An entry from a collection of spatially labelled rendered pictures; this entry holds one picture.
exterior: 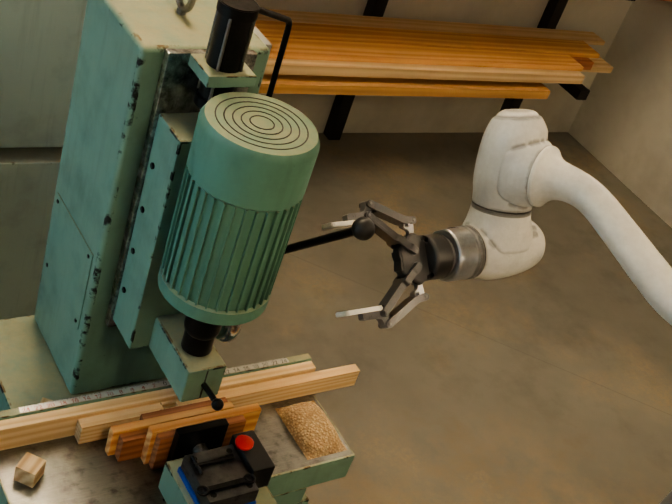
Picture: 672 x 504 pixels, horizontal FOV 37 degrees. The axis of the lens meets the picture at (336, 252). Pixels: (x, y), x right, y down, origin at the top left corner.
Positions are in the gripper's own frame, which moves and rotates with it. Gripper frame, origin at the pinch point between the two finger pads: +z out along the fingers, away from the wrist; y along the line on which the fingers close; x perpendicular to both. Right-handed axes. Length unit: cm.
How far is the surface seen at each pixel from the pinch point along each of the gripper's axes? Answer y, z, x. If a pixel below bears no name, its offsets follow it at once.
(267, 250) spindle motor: 4.1, 12.8, 1.2
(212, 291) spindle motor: -0.5, 19.0, -5.7
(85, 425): -18.0, 31.3, -32.9
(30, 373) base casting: -9, 30, -61
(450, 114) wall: 78, -245, -241
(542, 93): 71, -241, -176
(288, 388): -18.9, -7.5, -33.3
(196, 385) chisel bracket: -14.5, 15.6, -22.9
